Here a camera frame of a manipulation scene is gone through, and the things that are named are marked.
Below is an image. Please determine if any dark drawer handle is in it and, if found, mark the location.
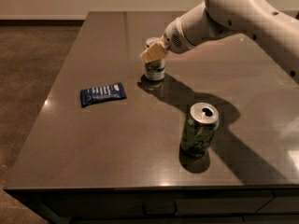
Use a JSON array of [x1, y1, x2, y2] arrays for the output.
[[142, 203, 178, 217]]

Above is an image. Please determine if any white 7up soda can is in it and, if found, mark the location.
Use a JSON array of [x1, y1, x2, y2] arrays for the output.
[[144, 36, 166, 81]]

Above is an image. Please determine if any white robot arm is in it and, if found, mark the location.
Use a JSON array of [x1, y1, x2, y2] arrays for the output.
[[140, 0, 299, 82]]

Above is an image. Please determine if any white rounded gripper body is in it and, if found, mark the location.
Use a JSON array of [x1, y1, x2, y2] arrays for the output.
[[163, 18, 194, 54]]

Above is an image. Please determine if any green soda can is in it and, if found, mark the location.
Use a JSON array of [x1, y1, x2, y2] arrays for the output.
[[180, 103, 220, 157]]

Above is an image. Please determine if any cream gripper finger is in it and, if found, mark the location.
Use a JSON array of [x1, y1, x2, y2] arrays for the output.
[[140, 40, 169, 63]]

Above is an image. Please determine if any blue snack packet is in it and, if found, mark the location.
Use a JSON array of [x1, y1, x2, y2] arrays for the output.
[[80, 82, 126, 107]]

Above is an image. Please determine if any dark cabinet under counter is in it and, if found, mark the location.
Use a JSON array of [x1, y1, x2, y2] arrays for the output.
[[9, 189, 299, 224]]

